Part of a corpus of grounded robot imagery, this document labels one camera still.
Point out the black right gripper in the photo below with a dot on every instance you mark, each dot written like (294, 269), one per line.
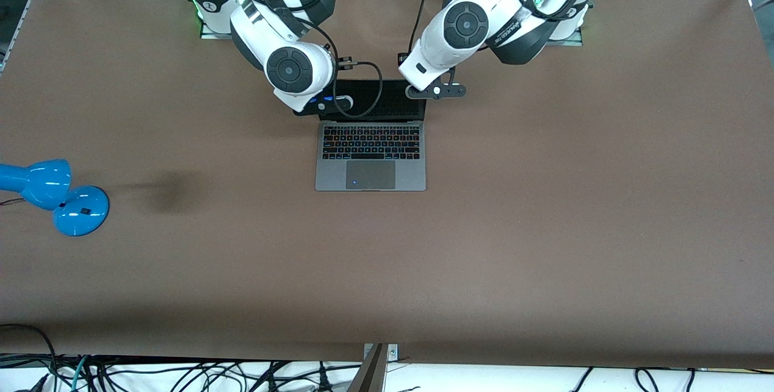
(340, 68)

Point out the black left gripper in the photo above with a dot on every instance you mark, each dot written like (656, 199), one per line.
(401, 58)

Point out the grey laptop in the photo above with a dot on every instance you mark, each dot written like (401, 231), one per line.
(370, 162)

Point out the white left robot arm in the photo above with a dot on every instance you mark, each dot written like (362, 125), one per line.
(471, 23)

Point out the brown table cover sheet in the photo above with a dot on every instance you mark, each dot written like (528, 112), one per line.
(544, 259)

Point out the blue desk lamp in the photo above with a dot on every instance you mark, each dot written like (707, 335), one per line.
(42, 183)

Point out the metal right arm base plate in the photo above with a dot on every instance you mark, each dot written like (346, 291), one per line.
(211, 34)

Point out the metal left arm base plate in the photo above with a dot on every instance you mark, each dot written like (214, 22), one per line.
(571, 40)

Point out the aluminium frame post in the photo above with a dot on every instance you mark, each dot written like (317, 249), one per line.
(376, 371)

